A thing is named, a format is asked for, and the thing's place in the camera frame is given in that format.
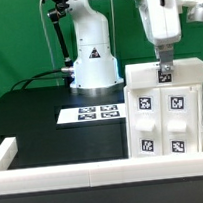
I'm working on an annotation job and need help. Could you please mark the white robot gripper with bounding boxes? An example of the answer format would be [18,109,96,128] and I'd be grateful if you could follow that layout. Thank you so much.
[139,0,181,73]

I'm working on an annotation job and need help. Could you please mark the white cabinet body box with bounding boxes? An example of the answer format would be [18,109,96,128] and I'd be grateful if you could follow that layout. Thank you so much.
[124,84,203,158]

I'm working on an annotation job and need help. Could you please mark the white cabinet top block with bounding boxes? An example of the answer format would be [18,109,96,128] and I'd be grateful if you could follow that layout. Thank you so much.
[125,57,203,90]

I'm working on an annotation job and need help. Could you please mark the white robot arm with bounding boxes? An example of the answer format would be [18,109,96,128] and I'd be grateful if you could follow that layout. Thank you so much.
[67,0,181,96]

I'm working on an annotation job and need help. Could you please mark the white left fence bar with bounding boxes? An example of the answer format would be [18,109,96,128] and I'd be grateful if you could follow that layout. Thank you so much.
[0,137,18,171]

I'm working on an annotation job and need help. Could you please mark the white front fence bar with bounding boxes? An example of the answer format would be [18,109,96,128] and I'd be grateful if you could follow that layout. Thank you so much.
[0,152,203,195]

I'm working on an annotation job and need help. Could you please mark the white marker base plate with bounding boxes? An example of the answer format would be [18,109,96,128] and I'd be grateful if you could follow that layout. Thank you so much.
[57,103,126,125]

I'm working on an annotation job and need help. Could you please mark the black camera stand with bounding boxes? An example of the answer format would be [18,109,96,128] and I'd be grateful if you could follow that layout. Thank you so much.
[45,0,80,75]

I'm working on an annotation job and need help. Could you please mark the grey hanging cable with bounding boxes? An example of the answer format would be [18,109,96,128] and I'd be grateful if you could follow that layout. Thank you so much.
[38,0,61,89]

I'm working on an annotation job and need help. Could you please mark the black cables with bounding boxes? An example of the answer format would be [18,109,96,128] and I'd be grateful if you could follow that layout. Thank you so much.
[8,67,72,92]

